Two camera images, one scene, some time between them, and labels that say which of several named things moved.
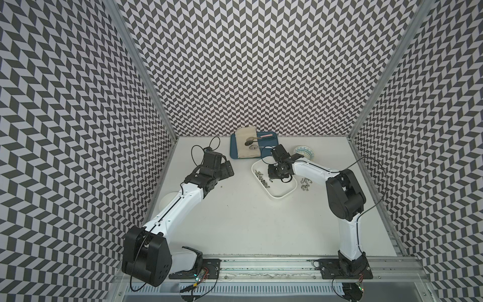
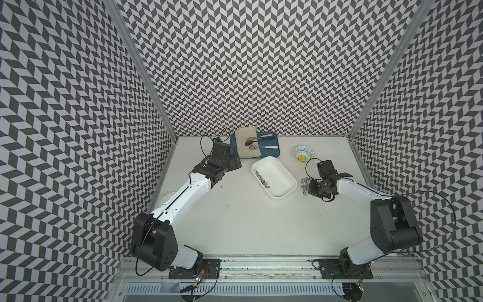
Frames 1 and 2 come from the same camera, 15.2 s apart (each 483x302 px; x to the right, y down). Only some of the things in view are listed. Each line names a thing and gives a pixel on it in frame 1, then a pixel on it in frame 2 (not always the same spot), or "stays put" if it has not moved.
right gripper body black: [275, 171] → [318, 189]
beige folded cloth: [251, 150] stays put
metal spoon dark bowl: [249, 142] stays put
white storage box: [277, 189] stays put
